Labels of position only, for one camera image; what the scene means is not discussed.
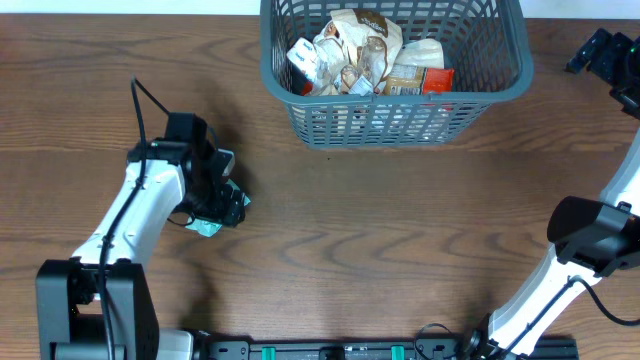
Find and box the teal wet wipe packet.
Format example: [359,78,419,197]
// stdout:
[186,180,251,237]

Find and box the grey plastic mesh basket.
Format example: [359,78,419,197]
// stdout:
[260,0,534,149]

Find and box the blue tissue packet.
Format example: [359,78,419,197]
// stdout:
[286,38,320,95]

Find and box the kraft paper snack bag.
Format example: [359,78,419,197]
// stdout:
[311,9,403,96]
[395,38,445,69]

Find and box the orange and tan cracker packet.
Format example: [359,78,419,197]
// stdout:
[383,65,455,96]

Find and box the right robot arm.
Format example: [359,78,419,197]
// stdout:
[461,28,639,359]

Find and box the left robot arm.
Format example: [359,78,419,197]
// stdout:
[35,112,245,359]

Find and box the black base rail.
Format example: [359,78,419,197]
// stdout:
[192,329,579,360]

